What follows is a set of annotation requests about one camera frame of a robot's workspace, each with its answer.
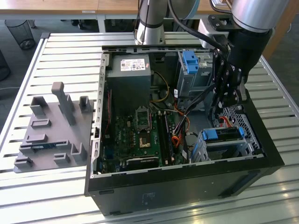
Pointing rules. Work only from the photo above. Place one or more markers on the black PC case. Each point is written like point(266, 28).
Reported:
point(175, 193)

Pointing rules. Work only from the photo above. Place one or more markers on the black RAM slot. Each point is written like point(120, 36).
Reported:
point(162, 140)
point(165, 140)
point(170, 140)

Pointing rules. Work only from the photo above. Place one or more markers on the black expansion card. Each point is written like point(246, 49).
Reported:
point(142, 162)

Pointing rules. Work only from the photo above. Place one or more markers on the grey parts rack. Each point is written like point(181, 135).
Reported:
point(53, 121)

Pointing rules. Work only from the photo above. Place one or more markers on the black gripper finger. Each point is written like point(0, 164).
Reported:
point(234, 88)
point(220, 79)

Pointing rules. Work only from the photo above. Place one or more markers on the green motherboard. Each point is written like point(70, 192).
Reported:
point(123, 140)

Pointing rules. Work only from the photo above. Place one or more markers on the thin metal locking lever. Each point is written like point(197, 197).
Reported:
point(151, 121)

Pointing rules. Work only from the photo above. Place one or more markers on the grey power supply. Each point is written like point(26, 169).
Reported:
point(128, 79)

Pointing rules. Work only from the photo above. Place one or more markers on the black mesh wastebasket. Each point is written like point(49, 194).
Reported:
point(19, 32)

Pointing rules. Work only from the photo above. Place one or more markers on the CPU socket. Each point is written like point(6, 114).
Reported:
point(144, 142)

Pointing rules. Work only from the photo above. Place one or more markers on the hard disk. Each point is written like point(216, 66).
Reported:
point(210, 135)

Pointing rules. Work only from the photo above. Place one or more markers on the metal drive cage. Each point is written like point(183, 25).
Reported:
point(187, 84)

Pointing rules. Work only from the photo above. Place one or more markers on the RAM stick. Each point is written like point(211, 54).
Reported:
point(43, 147)

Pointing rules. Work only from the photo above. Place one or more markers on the metal disk bay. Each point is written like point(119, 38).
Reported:
point(224, 147)

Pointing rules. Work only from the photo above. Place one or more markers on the blue drive cage carrier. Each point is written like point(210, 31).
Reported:
point(190, 61)

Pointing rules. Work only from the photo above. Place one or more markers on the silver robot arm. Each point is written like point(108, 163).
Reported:
point(151, 14)

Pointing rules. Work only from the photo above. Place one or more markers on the wooden desk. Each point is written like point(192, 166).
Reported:
point(46, 5)
point(116, 7)

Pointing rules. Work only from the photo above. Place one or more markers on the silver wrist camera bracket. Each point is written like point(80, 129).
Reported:
point(208, 30)

